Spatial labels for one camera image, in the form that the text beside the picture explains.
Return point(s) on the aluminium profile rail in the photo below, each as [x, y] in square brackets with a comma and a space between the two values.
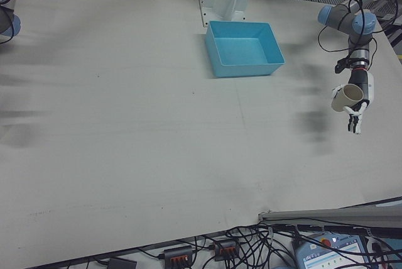
[329, 214]

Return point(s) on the flat black box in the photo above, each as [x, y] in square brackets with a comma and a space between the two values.
[122, 264]

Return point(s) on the beige paper cup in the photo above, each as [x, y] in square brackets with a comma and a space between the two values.
[342, 102]

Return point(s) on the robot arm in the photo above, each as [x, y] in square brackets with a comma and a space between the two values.
[6, 14]
[340, 14]

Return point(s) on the black hub with orange ports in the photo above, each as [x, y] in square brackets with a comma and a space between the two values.
[226, 245]
[179, 251]

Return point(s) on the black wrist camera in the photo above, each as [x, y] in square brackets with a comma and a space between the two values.
[342, 64]

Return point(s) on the light blue plastic bin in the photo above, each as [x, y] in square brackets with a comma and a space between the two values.
[242, 52]

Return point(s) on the grey-blue teach pendant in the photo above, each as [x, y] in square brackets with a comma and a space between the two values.
[320, 259]

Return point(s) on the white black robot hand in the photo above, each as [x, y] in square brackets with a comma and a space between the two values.
[366, 86]

